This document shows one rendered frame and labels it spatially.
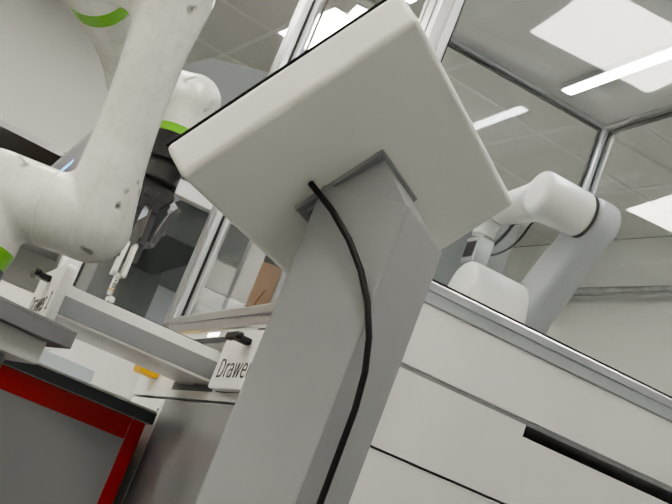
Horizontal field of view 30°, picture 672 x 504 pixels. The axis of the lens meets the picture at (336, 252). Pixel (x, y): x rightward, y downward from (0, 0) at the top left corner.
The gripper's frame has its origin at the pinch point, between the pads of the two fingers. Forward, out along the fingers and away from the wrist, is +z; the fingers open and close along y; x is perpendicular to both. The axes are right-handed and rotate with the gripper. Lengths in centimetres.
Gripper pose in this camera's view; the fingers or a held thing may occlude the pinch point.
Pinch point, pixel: (124, 259)
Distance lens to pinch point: 244.0
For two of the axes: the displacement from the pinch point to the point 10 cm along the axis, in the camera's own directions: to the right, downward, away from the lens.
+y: -8.5, -4.1, -3.1
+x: 3.8, -0.9, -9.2
